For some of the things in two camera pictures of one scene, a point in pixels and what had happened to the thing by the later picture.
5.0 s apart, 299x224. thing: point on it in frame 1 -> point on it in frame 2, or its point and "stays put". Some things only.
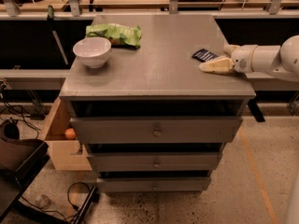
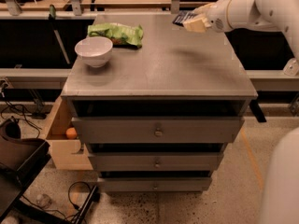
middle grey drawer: x=156 y=161 stays put
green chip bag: x=120 y=35 stays put
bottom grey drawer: x=155 y=184 stays put
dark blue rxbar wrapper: x=204 y=55 -> x=183 y=16
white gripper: x=244 y=59 -> x=217 y=15
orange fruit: x=70 y=133 stays put
